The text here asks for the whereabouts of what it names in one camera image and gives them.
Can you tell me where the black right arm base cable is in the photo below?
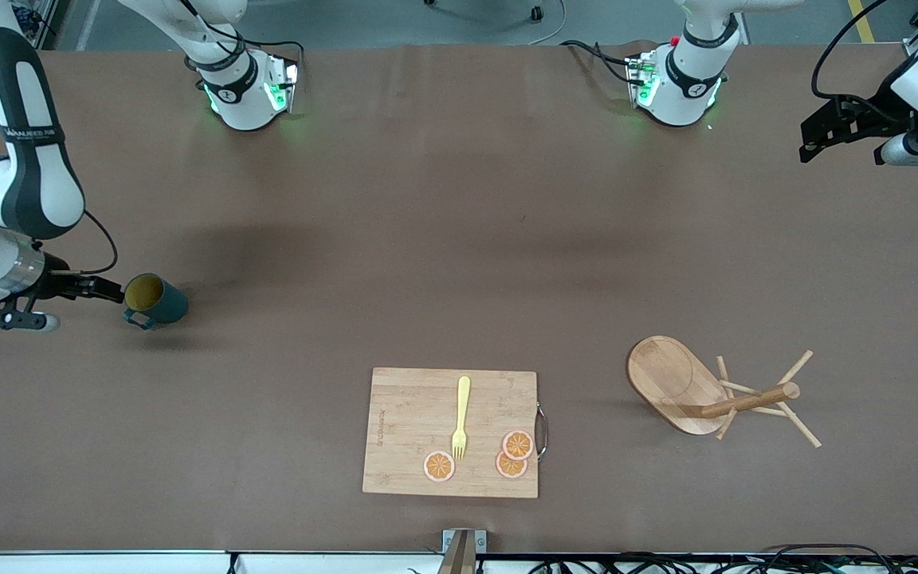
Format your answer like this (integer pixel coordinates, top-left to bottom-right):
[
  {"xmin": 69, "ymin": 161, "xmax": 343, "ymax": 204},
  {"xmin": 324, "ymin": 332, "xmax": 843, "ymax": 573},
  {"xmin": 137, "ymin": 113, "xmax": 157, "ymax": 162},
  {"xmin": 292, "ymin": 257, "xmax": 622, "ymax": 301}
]
[{"xmin": 220, "ymin": 30, "xmax": 305, "ymax": 74}]

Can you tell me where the bamboo cutting board, metal handle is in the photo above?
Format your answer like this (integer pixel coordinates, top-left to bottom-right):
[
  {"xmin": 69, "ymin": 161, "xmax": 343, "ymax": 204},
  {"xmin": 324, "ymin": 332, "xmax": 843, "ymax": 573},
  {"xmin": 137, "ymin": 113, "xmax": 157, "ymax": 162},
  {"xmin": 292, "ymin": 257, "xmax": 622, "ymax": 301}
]
[{"xmin": 362, "ymin": 367, "xmax": 550, "ymax": 500}]

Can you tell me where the teal mug with yellow inside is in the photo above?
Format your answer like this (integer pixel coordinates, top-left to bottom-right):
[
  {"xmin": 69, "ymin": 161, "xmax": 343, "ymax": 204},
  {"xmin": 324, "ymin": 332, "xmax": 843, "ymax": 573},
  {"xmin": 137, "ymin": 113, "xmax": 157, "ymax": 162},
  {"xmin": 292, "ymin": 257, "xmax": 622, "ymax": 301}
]
[{"xmin": 123, "ymin": 273, "xmax": 190, "ymax": 331}]

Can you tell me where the black cable bundle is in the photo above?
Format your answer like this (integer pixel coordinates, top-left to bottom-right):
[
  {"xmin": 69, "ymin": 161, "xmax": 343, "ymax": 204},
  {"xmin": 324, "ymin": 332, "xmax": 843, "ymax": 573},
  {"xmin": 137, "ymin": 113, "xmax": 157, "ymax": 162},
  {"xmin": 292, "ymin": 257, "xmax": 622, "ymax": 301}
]
[{"xmin": 527, "ymin": 544, "xmax": 918, "ymax": 574}]

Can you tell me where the metal bracket at table edge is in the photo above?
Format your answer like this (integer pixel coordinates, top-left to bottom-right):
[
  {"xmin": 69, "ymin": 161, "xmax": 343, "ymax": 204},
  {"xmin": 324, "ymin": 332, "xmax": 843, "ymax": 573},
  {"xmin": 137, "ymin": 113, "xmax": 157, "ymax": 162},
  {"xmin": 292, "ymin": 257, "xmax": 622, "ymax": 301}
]
[{"xmin": 441, "ymin": 529, "xmax": 487, "ymax": 574}]

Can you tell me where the black arm base cable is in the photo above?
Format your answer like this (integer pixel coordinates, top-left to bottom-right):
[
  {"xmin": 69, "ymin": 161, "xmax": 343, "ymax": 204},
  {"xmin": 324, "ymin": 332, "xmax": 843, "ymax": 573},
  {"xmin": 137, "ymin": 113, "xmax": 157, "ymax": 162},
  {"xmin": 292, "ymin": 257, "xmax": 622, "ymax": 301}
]
[
  {"xmin": 220, "ymin": 30, "xmax": 305, "ymax": 74},
  {"xmin": 561, "ymin": 38, "xmax": 637, "ymax": 85}
]

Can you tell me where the black left arm base cable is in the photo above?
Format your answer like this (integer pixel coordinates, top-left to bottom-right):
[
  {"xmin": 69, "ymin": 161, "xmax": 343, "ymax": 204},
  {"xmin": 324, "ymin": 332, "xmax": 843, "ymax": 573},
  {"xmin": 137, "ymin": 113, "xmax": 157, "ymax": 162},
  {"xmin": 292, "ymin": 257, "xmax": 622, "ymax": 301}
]
[{"xmin": 561, "ymin": 38, "xmax": 637, "ymax": 85}]

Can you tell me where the yellow plastic fork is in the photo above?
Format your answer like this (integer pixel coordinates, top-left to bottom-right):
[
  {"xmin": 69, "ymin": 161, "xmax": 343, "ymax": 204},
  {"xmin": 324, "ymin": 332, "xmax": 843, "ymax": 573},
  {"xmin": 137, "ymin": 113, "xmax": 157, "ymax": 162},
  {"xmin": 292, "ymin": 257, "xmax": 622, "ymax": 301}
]
[{"xmin": 450, "ymin": 375, "xmax": 473, "ymax": 462}]

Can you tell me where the wooden mug tree rack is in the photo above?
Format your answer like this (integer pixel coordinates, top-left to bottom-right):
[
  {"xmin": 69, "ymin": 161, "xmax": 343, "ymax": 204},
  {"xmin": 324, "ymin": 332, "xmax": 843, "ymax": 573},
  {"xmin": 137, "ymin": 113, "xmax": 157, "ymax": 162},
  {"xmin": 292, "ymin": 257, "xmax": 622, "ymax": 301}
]
[{"xmin": 627, "ymin": 336, "xmax": 823, "ymax": 449}]

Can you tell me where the black right arm wrist cable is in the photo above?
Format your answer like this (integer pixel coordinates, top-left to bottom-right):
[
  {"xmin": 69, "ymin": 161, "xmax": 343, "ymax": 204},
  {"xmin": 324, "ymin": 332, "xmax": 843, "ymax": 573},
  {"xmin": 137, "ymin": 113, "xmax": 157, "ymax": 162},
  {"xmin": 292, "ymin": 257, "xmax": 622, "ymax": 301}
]
[{"xmin": 80, "ymin": 209, "xmax": 120, "ymax": 277}]

